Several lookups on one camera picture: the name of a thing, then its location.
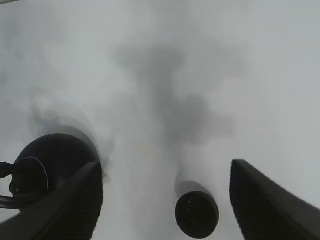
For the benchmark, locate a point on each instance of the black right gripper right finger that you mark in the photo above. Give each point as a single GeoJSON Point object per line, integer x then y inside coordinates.
{"type": "Point", "coordinates": [266, 211]}

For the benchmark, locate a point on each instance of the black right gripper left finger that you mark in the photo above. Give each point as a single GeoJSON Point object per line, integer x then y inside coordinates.
{"type": "Point", "coordinates": [69, 213]}

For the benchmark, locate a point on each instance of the black cast iron teapot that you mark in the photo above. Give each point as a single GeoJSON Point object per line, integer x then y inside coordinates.
{"type": "Point", "coordinates": [44, 166]}

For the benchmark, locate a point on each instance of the black teacup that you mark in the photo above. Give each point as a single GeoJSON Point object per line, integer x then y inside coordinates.
{"type": "Point", "coordinates": [197, 214]}

